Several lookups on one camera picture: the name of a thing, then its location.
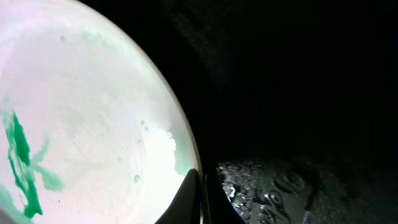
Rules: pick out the round black serving tray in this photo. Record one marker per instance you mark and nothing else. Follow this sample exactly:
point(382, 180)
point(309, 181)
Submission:
point(293, 104)

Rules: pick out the white plate green stain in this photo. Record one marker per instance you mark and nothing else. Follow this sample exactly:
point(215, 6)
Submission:
point(91, 132)

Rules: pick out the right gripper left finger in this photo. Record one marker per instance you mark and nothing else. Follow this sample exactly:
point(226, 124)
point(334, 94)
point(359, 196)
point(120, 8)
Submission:
point(185, 207)

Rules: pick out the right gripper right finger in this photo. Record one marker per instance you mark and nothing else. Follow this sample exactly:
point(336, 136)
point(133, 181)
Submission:
point(216, 207)

